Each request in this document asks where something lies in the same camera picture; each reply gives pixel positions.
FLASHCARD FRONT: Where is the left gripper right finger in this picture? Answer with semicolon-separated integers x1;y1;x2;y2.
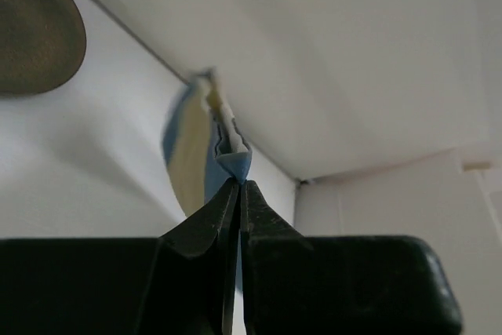
238;180;464;335

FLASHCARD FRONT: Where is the blue and beige placemat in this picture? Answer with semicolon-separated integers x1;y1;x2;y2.
162;68;253;217

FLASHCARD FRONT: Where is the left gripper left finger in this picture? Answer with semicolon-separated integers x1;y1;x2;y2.
1;182;239;334

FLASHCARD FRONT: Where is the dark brown ceramic plate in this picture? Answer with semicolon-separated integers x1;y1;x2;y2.
1;0;87;97

